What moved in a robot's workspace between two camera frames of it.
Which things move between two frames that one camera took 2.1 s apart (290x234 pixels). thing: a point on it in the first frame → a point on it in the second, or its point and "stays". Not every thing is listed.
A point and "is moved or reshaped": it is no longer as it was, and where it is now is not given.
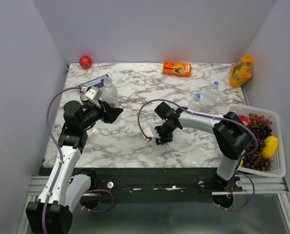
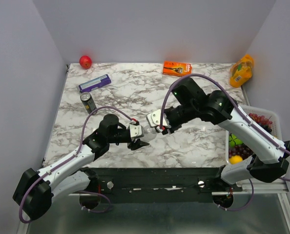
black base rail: x=157 y=181 stays
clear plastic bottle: x=110 y=95 is moved or reshaped
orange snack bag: x=241 y=71 stays
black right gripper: x=163 y=140 → x=171 y=129
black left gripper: x=109 y=113 → x=138 y=144
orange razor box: x=177 y=68 stays
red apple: x=85 y=62 stays
